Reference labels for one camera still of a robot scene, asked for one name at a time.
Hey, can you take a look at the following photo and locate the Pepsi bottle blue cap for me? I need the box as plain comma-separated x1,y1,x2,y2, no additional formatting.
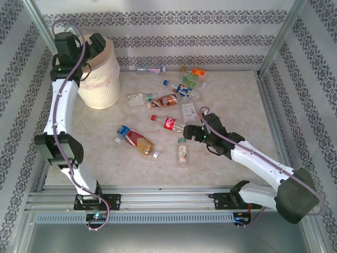
162,80,203,101

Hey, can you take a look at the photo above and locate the aluminium frame post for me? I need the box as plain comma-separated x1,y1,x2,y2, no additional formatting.
257,0,308,79
22,0,63,69

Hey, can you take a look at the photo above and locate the water bottle green cap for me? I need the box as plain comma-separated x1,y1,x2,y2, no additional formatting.
176,134,190,169

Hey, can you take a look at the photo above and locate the clear bottle white printed label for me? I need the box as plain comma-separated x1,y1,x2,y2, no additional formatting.
180,103,198,124

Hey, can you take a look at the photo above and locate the aluminium front rail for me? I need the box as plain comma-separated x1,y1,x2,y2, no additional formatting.
25,184,290,213

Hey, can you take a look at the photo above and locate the Coca-Cola bottle red cap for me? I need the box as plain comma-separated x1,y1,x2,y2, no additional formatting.
150,114,186,132

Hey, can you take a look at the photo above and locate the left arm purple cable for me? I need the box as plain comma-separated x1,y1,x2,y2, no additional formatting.
51,18,111,231

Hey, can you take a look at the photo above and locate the orange label bottle brown cap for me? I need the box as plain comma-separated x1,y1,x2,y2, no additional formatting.
180,66,208,81

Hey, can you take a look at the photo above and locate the grey metal base panel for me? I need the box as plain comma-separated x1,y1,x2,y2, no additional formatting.
25,222,313,253

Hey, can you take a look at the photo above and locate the flower label bottle green band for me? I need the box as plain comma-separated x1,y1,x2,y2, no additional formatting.
127,92,159,108

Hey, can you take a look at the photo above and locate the brown Nescafe coffee bottle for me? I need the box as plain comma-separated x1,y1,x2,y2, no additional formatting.
146,94,179,110

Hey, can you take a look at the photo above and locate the small controller board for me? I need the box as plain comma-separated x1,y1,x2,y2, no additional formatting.
233,210,252,226
85,212,109,222

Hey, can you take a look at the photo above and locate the clear bottle purple white label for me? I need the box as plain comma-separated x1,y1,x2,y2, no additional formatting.
135,65,167,75

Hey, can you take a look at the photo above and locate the grey slotted cable duct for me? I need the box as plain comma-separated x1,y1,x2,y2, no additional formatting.
35,212,235,225

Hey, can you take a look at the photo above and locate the cream ribbed waste bin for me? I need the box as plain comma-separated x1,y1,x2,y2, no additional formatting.
77,35,122,110

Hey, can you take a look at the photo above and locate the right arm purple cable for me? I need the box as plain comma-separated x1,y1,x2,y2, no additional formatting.
199,106,326,228

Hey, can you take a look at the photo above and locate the blue label bottle white cap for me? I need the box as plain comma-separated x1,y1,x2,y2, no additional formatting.
114,125,132,145

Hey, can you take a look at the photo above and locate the aluminium side rail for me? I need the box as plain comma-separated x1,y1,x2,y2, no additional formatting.
255,70,298,172
36,163,53,191

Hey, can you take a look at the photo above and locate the green label plastic bottle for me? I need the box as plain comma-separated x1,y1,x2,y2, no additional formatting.
181,73,208,89

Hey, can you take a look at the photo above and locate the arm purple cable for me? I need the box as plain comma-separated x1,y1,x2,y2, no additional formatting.
51,18,111,231
199,106,326,228

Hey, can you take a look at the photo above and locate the red label tea bottle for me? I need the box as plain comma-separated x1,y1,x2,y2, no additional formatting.
124,129,161,159

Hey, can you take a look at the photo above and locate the translucent pink bin liner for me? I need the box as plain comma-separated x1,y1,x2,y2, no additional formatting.
78,35,121,92

